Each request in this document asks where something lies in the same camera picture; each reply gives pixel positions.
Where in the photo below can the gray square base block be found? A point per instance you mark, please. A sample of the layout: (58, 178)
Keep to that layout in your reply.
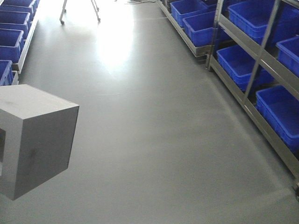
(38, 132)

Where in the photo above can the steel shelving rack right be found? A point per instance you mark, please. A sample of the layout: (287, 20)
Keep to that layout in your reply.
(238, 38)

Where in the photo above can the blue bin on shelf lower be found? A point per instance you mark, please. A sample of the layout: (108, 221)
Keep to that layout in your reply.
(281, 110)

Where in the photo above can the blue bin on shelf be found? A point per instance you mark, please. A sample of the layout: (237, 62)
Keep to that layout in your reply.
(281, 110)
(238, 64)

